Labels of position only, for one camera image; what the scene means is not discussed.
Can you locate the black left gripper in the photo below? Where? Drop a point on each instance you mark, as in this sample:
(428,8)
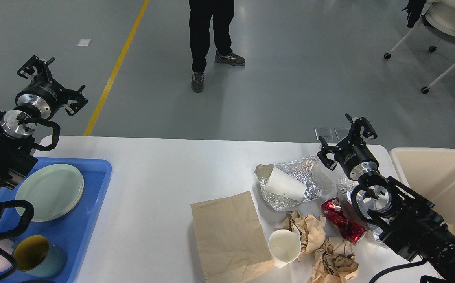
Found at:
(44,94)

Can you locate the dark teal mug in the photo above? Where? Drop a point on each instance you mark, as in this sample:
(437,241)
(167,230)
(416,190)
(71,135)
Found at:
(40,257)

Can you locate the pink plate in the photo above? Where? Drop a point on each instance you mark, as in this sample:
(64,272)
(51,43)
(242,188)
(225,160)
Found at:
(55,202)

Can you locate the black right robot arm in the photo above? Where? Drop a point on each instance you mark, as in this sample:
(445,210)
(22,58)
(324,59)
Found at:
(410,227)

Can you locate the light green plate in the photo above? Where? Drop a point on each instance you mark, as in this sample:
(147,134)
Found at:
(51,175)

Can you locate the red snack wrapper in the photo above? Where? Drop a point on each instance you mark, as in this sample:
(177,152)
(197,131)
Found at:
(348,228)

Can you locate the brown paper bag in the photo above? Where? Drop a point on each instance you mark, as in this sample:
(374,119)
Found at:
(230,239)

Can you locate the crumpled brown paper upper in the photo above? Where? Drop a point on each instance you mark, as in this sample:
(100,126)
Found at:
(310,229)

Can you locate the white paper cup upright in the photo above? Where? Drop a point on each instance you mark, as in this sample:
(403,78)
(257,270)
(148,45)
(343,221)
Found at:
(284,246)

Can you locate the white paper cup lying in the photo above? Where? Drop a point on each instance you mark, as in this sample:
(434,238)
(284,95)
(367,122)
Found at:
(282,184)

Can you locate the crumpled foil right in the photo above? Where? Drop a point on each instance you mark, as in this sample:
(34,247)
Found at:
(344,188)

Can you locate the black garment on chair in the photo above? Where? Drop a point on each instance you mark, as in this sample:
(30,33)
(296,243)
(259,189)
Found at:
(413,10)

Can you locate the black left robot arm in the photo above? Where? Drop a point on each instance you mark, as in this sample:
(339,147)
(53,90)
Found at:
(29,126)

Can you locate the person in black trousers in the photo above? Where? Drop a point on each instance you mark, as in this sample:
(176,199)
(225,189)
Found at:
(203,15)

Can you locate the crumpled brown paper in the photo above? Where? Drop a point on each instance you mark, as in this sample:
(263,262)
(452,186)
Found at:
(310,229)
(335,262)

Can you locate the crumpled aluminium foil sheet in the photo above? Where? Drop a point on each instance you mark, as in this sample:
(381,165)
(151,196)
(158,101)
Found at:
(307,170)

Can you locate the crumpled brown paper lower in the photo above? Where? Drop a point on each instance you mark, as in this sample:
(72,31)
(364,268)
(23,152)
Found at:
(335,262)

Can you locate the beige plastic bin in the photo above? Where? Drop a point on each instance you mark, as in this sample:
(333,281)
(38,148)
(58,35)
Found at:
(431,173)

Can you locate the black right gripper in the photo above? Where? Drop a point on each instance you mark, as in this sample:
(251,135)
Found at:
(356,158)

